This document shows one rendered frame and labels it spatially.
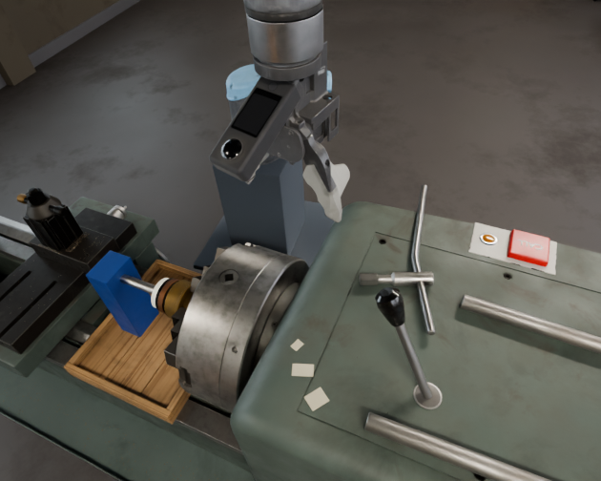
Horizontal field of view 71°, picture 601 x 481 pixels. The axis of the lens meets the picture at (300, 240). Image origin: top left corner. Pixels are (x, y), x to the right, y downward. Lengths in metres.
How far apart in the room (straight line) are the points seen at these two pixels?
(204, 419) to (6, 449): 1.37
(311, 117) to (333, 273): 0.30
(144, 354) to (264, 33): 0.86
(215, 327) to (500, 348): 0.43
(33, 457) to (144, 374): 1.17
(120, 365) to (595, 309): 0.97
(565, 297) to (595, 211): 2.33
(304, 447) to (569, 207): 2.65
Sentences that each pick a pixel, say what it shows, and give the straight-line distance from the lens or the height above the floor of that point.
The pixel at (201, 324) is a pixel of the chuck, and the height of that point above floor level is 1.21.
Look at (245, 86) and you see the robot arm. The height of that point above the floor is 1.32.
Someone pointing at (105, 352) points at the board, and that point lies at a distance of 1.17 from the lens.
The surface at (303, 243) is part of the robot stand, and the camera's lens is 1.43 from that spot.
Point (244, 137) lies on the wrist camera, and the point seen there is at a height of 1.56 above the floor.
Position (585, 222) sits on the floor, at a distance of 2.97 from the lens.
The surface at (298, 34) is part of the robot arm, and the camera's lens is 0.43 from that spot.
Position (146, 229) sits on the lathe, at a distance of 1.35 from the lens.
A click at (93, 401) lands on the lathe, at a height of 0.54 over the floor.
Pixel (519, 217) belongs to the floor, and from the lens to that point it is 2.84.
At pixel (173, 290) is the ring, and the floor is 1.12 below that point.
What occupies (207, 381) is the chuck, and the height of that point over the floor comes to 1.13.
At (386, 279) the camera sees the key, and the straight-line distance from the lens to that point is 0.68.
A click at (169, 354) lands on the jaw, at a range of 0.81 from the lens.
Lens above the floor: 1.80
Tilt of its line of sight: 47 degrees down
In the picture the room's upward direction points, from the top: 4 degrees counter-clockwise
